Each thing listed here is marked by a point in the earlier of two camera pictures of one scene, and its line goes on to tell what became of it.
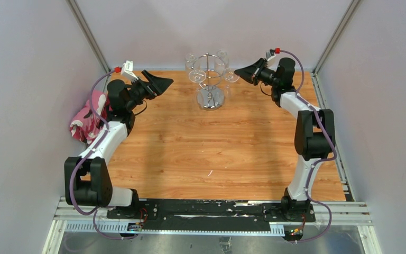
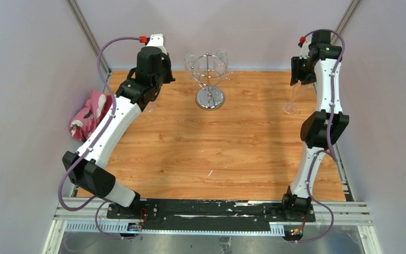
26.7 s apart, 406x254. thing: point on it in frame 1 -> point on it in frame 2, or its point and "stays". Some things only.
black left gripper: (155, 87) -> (165, 61)
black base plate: (206, 215) stays
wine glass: (197, 76) -> (150, 106)
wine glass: (221, 61) stays
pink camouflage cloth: (85, 124) stays
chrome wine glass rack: (210, 96) stays
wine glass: (229, 75) -> (299, 90)
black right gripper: (251, 73) -> (297, 74)
